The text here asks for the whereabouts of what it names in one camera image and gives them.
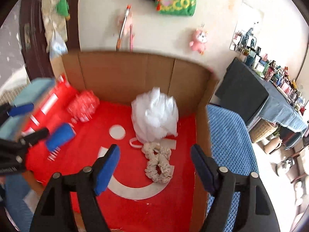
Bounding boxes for blue cloth roll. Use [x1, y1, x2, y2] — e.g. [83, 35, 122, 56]
[45, 123, 76, 152]

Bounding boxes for cream crochet scrunchie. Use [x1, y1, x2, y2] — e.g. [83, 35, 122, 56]
[141, 142, 174, 184]

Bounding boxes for red mesh bag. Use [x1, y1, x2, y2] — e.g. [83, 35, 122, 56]
[67, 91, 99, 122]

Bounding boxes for white mesh bath pouf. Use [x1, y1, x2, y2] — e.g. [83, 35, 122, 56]
[132, 87, 179, 143]

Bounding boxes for blue knitted blanket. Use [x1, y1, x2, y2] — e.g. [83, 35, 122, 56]
[1, 105, 259, 231]

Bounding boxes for wicker basket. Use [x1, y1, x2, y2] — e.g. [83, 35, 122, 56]
[249, 119, 278, 143]

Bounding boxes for dark brown door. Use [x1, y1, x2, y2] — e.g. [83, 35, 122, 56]
[18, 0, 81, 80]

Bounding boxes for cardboard box red interior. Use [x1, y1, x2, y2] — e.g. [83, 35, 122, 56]
[23, 51, 217, 231]

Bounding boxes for beige hanging door organizer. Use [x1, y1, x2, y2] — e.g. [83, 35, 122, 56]
[41, 0, 68, 53]

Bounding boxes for black chair back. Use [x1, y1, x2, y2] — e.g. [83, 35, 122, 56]
[215, 58, 269, 126]

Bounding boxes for table with blue cloth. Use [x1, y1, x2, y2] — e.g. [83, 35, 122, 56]
[247, 71, 308, 135]

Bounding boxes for green plush toy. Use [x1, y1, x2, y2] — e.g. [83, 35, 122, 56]
[55, 0, 70, 21]

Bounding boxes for pink plush doll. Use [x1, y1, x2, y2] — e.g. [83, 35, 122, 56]
[189, 29, 207, 55]

